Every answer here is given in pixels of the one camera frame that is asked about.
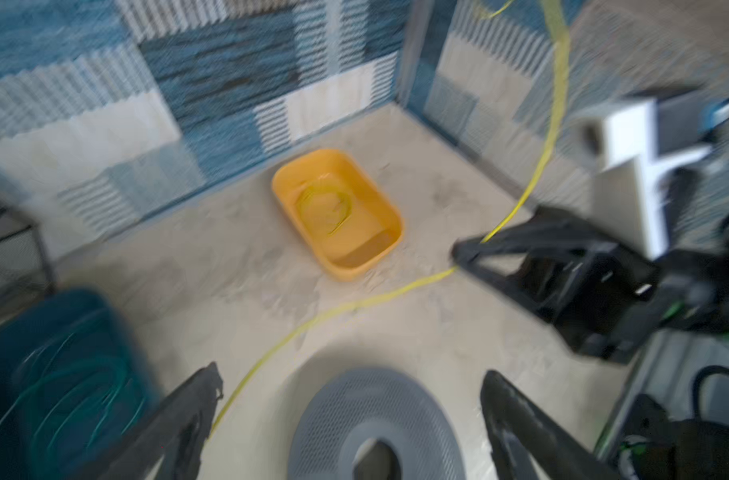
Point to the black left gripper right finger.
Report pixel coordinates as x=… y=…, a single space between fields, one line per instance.
x=521 y=435

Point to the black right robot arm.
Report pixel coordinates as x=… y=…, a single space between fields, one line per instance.
x=672 y=420

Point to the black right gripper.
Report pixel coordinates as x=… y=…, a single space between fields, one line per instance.
x=603 y=298

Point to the yellow plastic bin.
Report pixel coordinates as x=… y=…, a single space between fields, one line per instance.
x=348 y=223

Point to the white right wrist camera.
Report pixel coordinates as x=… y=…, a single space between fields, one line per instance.
x=638 y=142

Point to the black wire mesh shelf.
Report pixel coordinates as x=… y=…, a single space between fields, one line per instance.
x=26 y=273

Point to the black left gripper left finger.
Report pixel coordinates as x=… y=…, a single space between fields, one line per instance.
x=169 y=441

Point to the grey perforated cable spool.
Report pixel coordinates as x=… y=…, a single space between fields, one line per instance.
x=380 y=404

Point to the teal plastic bin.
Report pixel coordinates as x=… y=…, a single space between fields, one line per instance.
x=72 y=382

